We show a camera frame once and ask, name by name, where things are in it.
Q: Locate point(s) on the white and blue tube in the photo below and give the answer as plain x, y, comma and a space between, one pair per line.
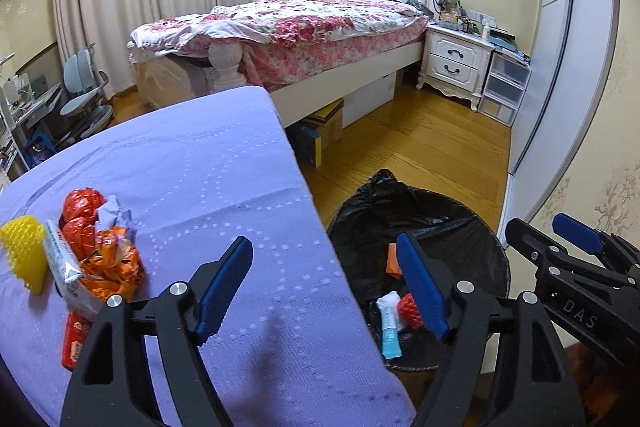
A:
390, 322

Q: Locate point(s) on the clutter on nightstand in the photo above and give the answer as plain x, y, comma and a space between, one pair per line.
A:
460, 14

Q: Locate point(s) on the pink floral quilt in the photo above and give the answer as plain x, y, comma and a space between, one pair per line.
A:
310, 22

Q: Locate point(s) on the pale green desk chair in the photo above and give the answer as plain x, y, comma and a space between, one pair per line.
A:
85, 77

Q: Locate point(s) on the blue stool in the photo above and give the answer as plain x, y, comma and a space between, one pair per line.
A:
37, 149

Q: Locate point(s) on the red foam fruit net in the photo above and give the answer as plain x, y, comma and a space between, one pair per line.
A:
410, 312

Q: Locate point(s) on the red plastic bag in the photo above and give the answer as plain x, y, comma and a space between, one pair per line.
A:
80, 207

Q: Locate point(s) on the black trash bag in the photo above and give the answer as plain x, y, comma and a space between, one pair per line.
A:
450, 237

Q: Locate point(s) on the red packet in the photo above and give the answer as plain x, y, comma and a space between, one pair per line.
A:
75, 342

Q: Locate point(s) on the orange paper scrap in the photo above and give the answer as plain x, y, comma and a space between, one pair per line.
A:
394, 262

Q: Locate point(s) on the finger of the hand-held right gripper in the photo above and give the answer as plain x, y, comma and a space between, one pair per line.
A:
577, 229
527, 239

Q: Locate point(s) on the white wrapper packet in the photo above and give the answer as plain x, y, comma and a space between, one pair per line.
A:
60, 257

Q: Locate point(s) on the dark round trash bin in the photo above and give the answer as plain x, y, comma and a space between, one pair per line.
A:
415, 359

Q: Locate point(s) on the white carved nightstand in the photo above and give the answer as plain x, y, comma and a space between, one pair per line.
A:
455, 62

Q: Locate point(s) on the white cardboard box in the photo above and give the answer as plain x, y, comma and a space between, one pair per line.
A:
370, 99

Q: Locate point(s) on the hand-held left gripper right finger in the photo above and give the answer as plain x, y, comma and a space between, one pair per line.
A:
422, 287

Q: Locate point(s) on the pale tissue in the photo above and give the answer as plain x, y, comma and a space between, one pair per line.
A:
110, 214

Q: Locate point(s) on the white bookshelf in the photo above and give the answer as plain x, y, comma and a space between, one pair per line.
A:
10, 122

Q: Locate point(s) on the orange snack wrapper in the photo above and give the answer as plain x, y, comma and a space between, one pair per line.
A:
115, 262

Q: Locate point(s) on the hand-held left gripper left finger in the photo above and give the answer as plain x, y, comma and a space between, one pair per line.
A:
225, 287

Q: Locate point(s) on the grey study desk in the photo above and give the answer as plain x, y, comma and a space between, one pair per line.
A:
40, 102

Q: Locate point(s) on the white sliding wardrobe door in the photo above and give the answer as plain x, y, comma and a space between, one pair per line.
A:
565, 57

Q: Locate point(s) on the yellow foam fruit net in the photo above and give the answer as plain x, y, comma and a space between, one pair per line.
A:
22, 252

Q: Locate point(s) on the brown cardboard box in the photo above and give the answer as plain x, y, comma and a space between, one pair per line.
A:
327, 127

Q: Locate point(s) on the clear plastic drawer unit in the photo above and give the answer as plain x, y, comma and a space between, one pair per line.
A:
505, 87

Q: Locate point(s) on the purple dotted bed sheet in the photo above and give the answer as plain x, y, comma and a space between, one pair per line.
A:
200, 167

